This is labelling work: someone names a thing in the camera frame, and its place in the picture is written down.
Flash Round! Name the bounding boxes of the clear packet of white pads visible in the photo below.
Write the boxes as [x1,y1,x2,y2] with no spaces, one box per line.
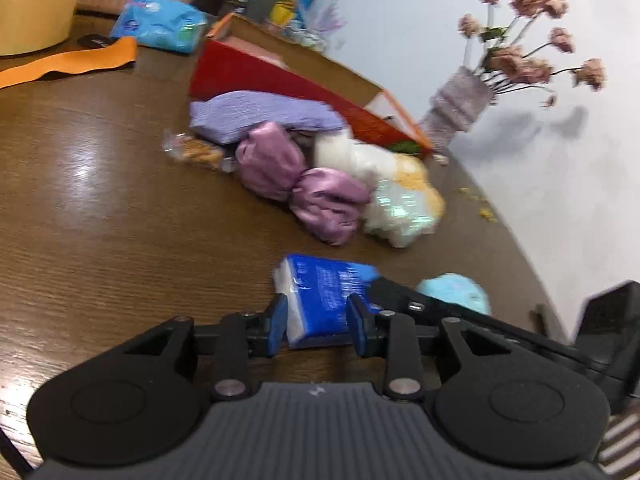
[361,180,438,249]

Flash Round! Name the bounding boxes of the pink glitter vase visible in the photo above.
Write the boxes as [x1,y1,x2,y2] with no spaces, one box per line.
[417,67,493,153]

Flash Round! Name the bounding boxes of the clear snack packet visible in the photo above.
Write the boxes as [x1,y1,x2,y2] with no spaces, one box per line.
[162,130,238,173]

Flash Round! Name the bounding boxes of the purple satin cloth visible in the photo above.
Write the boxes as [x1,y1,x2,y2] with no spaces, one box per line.
[235,121,372,246]

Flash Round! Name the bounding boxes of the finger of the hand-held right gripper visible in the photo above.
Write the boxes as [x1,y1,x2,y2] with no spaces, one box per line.
[368,278,452,326]

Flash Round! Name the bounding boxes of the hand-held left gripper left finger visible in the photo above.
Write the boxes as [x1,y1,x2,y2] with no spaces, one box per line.
[120,294,290,402]

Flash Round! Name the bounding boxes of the purple towel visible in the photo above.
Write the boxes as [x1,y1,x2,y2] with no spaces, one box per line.
[189,90,348,146]

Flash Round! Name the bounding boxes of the blue tissue pack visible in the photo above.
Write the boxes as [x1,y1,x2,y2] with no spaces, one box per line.
[272,254,383,350]

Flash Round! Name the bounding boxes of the white and yellow plush toy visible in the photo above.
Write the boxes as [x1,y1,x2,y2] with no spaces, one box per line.
[312,130,446,226]

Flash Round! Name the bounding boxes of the orange shoehorn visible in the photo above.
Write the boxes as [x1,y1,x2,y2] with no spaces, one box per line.
[0,36,138,91]

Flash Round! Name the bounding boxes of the scattered yellow crumbs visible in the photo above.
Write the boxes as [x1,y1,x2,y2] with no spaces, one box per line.
[457,187,501,223]

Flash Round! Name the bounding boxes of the pink artificial flowers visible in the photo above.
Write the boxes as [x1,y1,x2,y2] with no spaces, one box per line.
[457,0,607,108]

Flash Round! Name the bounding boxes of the red cardboard box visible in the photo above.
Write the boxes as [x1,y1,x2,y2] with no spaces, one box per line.
[187,12,435,153]

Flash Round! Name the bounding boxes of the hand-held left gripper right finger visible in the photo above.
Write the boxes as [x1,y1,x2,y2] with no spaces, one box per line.
[346,294,506,403]

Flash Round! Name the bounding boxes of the yellow thermos jug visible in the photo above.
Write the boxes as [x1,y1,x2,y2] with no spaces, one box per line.
[0,0,91,57]

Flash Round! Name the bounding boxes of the blue wet wipe pack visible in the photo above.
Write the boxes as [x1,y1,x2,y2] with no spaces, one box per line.
[109,0,208,55]

